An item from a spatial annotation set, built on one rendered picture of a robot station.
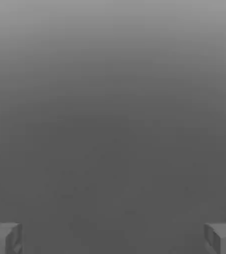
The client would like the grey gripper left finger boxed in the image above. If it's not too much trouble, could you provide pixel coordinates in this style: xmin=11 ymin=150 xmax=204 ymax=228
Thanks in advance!
xmin=0 ymin=222 xmax=23 ymax=254

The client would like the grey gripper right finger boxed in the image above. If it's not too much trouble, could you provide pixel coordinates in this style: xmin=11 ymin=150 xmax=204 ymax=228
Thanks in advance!
xmin=203 ymin=222 xmax=226 ymax=254

